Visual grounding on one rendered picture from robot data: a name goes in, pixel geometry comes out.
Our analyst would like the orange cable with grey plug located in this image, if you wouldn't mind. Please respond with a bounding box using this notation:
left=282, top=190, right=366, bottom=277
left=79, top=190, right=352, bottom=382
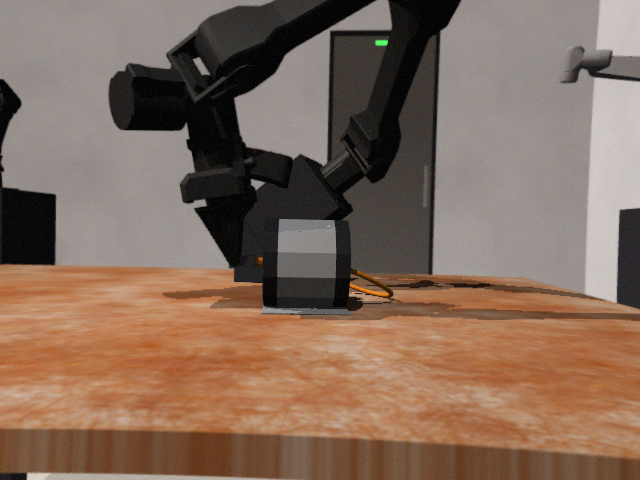
left=229, top=256, right=393, bottom=298

